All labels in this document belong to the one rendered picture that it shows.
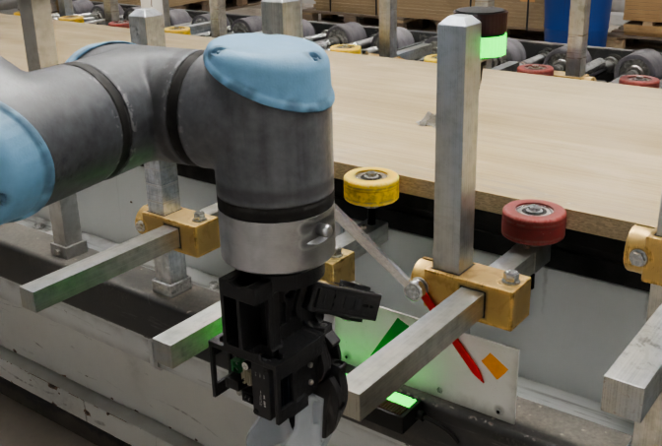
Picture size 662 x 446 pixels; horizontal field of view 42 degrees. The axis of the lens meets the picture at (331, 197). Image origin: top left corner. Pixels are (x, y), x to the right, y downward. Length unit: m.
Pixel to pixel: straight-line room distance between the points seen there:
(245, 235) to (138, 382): 1.41
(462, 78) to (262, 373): 0.42
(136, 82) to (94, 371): 1.54
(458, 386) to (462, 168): 0.27
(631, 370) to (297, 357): 0.25
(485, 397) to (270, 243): 0.50
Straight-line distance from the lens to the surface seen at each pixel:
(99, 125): 0.60
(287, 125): 0.59
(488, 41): 0.96
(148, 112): 0.64
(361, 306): 0.75
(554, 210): 1.11
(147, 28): 1.24
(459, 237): 0.99
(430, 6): 7.77
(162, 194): 1.30
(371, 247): 1.01
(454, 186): 0.97
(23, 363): 2.36
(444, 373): 1.07
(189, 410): 1.91
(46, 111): 0.58
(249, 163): 0.60
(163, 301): 1.36
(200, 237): 1.27
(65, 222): 1.53
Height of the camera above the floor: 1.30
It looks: 20 degrees down
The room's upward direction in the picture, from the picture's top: 1 degrees counter-clockwise
